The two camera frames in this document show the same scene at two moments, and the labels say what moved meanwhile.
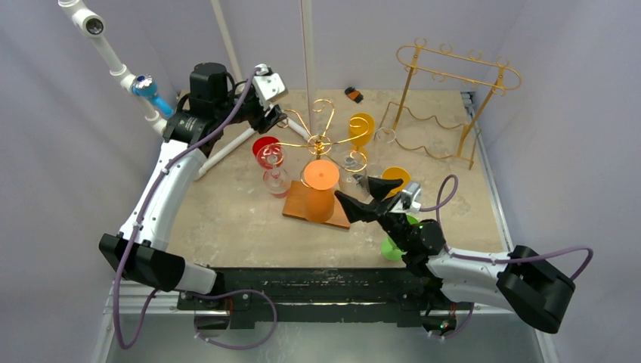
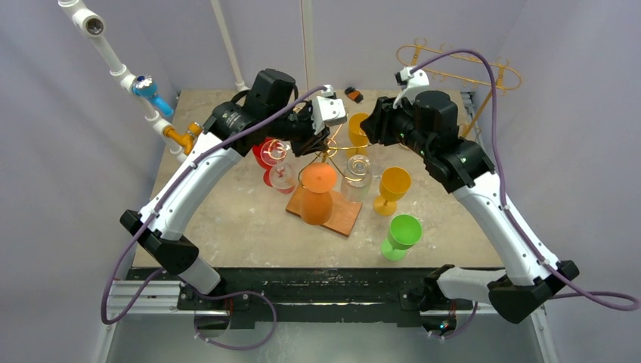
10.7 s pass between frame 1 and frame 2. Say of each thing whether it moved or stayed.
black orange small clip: stayed
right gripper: moved
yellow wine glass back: stayed
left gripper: moved
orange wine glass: stayed
